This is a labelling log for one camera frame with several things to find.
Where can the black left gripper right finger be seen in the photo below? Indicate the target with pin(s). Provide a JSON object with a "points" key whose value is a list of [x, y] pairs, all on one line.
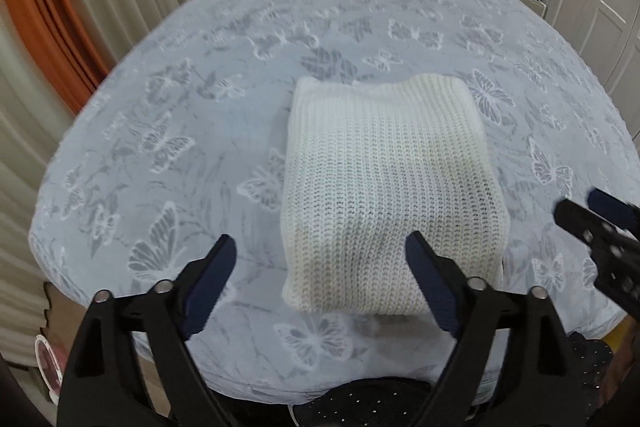
{"points": [[539, 383]]}

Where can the orange curtain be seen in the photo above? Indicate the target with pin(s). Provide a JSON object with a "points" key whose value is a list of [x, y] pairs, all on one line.
{"points": [[59, 43]]}

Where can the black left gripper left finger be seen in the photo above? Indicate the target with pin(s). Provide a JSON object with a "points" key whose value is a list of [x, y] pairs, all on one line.
{"points": [[103, 384]]}

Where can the cream pleated curtain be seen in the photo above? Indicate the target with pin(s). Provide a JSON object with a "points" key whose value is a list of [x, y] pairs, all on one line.
{"points": [[33, 119]]}

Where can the white knit sweater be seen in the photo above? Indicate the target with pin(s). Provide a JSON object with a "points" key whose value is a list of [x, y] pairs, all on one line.
{"points": [[368, 164]]}

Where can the grey butterfly bed cover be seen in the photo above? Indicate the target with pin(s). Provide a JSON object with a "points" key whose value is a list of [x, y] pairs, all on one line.
{"points": [[185, 141]]}

